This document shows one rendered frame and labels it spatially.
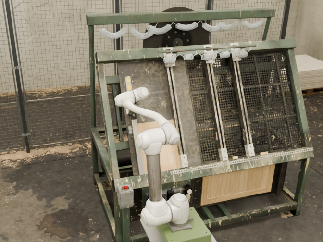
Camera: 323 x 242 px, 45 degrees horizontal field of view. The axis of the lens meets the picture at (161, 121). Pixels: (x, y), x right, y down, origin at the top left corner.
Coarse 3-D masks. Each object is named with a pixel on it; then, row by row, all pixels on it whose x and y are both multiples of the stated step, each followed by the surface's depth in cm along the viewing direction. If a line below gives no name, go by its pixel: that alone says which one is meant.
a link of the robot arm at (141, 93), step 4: (140, 88) 323; (144, 88) 323; (136, 92) 325; (140, 92) 322; (144, 92) 322; (148, 92) 325; (136, 96) 325; (140, 96) 323; (144, 96) 323; (136, 100) 327; (140, 100) 330
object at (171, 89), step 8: (168, 48) 385; (168, 56) 384; (168, 64) 383; (168, 72) 385; (168, 80) 385; (168, 88) 388; (176, 96) 384; (176, 104) 383; (176, 112) 385; (176, 120) 381; (176, 128) 380; (184, 144) 380; (184, 152) 379; (184, 160) 378
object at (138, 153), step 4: (128, 76) 376; (124, 80) 379; (128, 84) 375; (132, 120) 372; (136, 120) 373; (132, 124) 371; (136, 124) 372; (136, 128) 372; (136, 132) 371; (136, 136) 371; (136, 140) 370; (136, 144) 370; (136, 148) 369; (136, 152) 369; (140, 152) 370; (136, 156) 371; (140, 156) 369; (140, 160) 369; (140, 164) 368; (140, 168) 368; (140, 172) 367; (144, 172) 368
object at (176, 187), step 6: (186, 180) 379; (162, 186) 372; (168, 186) 374; (174, 186) 377; (180, 186) 379; (186, 186) 376; (144, 192) 368; (162, 192) 366; (168, 192) 366; (174, 192) 368; (180, 192) 376; (186, 192) 376; (144, 198) 371; (168, 198) 368; (144, 204) 374
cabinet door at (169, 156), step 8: (168, 120) 384; (144, 128) 376; (152, 128) 379; (160, 152) 378; (168, 152) 380; (176, 152) 382; (144, 160) 372; (160, 160) 377; (168, 160) 379; (176, 160) 381; (144, 168) 371; (168, 168) 378; (176, 168) 380
